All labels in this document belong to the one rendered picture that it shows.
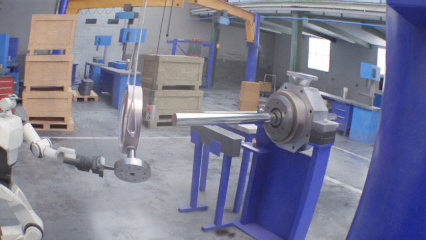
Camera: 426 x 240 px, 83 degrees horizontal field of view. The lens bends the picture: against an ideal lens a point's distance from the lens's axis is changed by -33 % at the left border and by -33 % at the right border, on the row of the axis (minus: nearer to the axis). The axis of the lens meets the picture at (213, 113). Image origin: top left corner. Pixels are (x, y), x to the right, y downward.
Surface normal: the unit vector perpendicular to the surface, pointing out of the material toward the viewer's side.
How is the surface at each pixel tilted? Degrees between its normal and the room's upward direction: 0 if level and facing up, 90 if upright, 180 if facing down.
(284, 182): 90
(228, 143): 90
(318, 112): 90
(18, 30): 90
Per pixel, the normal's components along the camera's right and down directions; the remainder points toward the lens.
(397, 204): -0.91, -0.03
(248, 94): 0.26, 0.19
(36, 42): 0.54, 0.20
